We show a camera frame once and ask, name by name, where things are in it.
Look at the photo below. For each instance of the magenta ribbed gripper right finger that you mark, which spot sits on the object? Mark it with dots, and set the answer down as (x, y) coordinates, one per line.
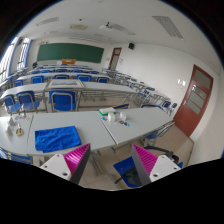
(151, 167)

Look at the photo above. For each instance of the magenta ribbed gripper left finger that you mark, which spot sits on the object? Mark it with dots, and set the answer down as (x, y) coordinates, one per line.
(69, 166)

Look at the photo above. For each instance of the blue towel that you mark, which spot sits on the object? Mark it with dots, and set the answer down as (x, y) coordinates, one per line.
(56, 139)

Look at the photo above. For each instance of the blue chair under right desk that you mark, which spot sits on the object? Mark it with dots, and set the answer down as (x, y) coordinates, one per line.
(151, 139)

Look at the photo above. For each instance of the white cup right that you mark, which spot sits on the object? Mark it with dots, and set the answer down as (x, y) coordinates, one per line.
(123, 116)

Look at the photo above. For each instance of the white cup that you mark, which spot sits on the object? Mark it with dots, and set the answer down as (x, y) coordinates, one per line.
(111, 117)
(123, 116)

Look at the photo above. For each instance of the white cup left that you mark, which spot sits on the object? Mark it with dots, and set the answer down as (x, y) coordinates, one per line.
(111, 117)

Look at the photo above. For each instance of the white box green lid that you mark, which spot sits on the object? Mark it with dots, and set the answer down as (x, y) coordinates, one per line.
(106, 111)

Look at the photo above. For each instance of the blue chair behind desk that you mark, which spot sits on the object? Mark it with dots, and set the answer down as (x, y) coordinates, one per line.
(62, 100)

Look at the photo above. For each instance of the yellow tape roll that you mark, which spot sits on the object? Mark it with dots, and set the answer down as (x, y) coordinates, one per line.
(19, 132)

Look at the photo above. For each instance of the red-brown near door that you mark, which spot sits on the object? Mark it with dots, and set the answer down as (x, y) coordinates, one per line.
(195, 101)

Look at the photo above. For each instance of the red-brown door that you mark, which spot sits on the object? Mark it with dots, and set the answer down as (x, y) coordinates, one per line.
(195, 101)
(114, 58)

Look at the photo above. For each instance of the framed board on desk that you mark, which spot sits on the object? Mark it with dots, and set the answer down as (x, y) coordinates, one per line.
(64, 84)

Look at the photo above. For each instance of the blue chair far left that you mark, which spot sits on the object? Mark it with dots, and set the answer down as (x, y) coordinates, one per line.
(11, 105)

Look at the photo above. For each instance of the orange lectern box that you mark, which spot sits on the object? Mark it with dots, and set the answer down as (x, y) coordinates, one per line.
(69, 61)

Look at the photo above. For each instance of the red-brown far door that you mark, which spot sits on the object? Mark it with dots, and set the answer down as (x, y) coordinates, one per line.
(114, 58)

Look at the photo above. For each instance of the green chalkboard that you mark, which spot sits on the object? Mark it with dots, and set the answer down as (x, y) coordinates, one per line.
(80, 52)

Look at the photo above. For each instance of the ceiling projector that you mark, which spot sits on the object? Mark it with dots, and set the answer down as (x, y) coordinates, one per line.
(108, 26)

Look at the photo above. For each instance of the black wall speaker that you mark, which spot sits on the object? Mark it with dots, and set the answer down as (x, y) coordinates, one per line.
(131, 46)

